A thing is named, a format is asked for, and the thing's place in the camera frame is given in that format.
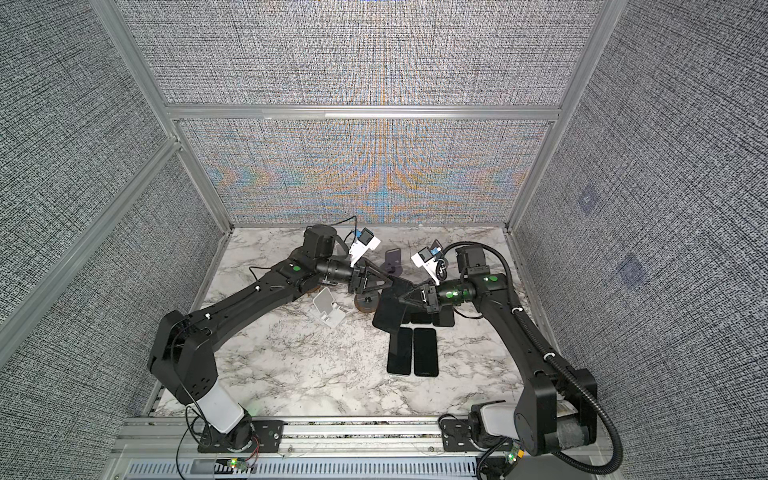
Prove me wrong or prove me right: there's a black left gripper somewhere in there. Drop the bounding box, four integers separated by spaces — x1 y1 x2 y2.
317 256 392 296

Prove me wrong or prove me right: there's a wooden round stand centre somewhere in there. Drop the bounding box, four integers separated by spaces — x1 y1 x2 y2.
354 291 381 314

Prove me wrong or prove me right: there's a white folding stand front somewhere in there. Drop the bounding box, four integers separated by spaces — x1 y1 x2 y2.
310 287 346 328

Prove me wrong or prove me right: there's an aluminium front rail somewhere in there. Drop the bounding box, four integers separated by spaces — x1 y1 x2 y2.
104 415 625 480

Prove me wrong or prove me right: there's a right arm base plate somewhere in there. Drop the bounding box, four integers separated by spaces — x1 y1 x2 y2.
437 414 481 453

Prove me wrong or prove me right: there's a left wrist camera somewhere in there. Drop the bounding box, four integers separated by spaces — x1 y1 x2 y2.
349 228 381 267

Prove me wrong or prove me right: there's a corrugated black cable conduit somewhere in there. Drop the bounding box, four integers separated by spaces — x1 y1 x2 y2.
442 241 624 476

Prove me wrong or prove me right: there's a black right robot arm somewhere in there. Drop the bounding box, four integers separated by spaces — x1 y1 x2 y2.
399 241 609 459

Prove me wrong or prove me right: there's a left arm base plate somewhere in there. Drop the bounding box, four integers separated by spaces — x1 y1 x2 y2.
197 419 285 454

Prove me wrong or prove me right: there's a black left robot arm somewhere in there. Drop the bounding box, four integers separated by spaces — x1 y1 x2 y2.
148 224 392 452

